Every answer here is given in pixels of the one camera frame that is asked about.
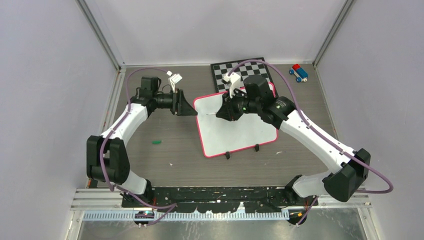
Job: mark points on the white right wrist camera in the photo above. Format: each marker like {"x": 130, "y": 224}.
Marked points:
{"x": 233, "y": 80}

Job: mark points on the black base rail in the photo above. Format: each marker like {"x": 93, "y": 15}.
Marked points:
{"x": 218, "y": 199}

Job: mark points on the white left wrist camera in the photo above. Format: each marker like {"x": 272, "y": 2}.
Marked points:
{"x": 173, "y": 79}

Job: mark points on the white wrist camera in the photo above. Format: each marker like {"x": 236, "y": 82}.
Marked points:
{"x": 173, "y": 79}
{"x": 233, "y": 80}

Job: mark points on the black and white chessboard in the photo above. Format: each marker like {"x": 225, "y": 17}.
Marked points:
{"x": 218, "y": 70}

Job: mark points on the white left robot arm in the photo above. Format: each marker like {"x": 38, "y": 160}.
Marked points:
{"x": 107, "y": 160}

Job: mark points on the red-framed whiteboard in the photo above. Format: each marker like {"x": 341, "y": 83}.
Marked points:
{"x": 218, "y": 136}

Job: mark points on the toy brick car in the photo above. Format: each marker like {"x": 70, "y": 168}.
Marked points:
{"x": 300, "y": 74}

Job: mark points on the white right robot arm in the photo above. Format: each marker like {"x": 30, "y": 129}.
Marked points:
{"x": 346, "y": 171}

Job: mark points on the slotted cable duct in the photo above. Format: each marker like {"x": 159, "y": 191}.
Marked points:
{"x": 149, "y": 216}

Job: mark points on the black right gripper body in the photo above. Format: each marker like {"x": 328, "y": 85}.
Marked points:
{"x": 241, "y": 104}

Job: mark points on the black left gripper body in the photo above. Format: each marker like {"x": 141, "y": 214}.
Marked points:
{"x": 174, "y": 110}

